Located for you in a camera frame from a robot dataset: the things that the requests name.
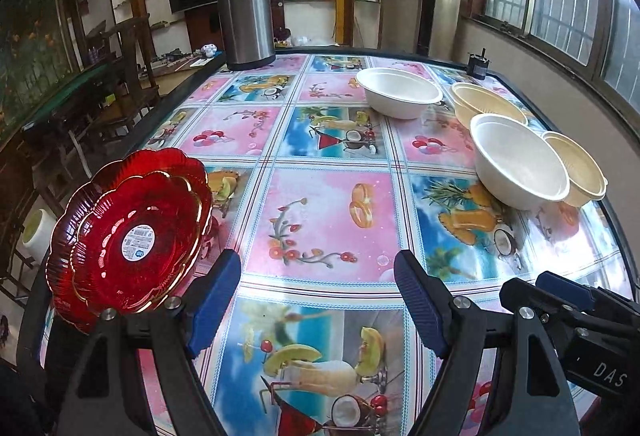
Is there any beige plastic bowl with tab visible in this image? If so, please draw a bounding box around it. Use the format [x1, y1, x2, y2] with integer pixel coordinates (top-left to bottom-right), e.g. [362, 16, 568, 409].
[542, 131, 608, 208]

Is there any red glass flower plate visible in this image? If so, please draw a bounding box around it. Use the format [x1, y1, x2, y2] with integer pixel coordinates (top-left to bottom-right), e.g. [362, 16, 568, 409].
[70, 171, 203, 315]

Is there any large white paper bowl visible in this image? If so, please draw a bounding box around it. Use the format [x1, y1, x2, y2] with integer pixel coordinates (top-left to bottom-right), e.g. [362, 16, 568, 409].
[470, 114, 570, 211]

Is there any white tape roll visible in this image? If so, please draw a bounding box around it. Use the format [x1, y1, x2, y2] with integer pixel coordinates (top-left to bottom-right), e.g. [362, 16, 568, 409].
[22, 208, 56, 263]

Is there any colourful printed tablecloth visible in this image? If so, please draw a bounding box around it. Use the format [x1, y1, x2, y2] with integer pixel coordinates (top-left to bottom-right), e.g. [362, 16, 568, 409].
[44, 49, 639, 435]

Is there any beige plastic bowl far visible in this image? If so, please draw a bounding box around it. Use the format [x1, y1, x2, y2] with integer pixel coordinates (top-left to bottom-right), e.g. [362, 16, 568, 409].
[450, 82, 528, 129]

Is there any small white paper bowl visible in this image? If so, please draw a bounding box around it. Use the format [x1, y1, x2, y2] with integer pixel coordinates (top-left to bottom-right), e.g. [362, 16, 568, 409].
[356, 67, 442, 121]

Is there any small black device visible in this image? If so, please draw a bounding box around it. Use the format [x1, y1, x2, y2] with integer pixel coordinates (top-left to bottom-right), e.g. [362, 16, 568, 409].
[466, 48, 489, 80]

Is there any wooden chair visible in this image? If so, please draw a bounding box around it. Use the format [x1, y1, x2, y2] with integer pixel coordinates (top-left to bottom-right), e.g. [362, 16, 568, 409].
[91, 14, 160, 142]

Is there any framed flower painting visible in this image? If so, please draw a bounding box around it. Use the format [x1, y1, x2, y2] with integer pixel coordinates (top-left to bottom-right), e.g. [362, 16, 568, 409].
[1, 0, 78, 141]

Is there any steel thermos flask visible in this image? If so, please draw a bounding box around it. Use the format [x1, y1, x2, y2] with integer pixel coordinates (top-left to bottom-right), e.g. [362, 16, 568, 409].
[217, 0, 276, 70]

